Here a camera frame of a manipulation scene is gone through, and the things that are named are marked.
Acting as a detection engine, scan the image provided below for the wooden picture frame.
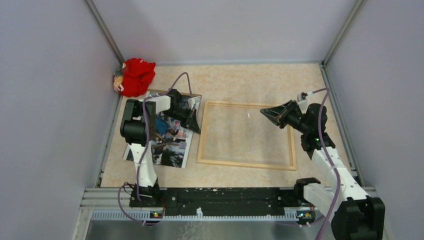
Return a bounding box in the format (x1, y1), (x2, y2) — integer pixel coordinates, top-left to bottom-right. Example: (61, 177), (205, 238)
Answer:
(196, 100), (298, 172)

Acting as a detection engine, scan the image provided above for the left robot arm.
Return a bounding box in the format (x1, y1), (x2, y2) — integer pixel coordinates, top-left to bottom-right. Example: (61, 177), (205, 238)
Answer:
(120, 89), (201, 207)

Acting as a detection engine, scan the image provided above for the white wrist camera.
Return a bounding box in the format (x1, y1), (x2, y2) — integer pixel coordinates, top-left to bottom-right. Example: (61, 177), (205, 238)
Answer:
(187, 96), (202, 111)
(297, 92), (309, 108)

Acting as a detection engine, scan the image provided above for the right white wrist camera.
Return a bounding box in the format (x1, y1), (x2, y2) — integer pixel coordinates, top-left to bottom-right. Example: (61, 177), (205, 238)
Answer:
(297, 92), (309, 108)

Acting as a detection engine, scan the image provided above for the transparent plastic sheet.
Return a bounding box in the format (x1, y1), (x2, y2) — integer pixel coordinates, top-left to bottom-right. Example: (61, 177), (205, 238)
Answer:
(202, 104), (294, 167)

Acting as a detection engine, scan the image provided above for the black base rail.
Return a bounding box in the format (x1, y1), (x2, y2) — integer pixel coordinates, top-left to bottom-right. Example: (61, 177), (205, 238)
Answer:
(129, 187), (317, 217)

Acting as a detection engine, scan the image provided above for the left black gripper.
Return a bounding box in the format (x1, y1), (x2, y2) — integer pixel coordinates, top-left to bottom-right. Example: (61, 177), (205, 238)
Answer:
(161, 106), (201, 134)

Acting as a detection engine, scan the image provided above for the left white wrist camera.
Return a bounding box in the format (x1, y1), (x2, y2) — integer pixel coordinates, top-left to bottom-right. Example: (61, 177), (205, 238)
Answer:
(187, 96), (202, 111)

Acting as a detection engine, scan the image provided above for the red crumpled cloth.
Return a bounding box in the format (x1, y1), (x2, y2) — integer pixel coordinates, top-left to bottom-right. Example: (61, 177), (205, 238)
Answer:
(112, 58), (156, 98)

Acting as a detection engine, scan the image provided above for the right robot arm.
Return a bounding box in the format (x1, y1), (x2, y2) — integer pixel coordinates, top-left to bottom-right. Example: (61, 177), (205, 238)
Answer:
(260, 100), (386, 240)

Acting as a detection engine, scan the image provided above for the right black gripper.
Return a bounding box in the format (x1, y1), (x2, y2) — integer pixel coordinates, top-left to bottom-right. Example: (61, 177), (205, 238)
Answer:
(260, 100), (310, 134)

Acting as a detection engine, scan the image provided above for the printed photo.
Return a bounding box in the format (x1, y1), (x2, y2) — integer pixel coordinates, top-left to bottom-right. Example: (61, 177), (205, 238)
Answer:
(120, 93), (195, 169)

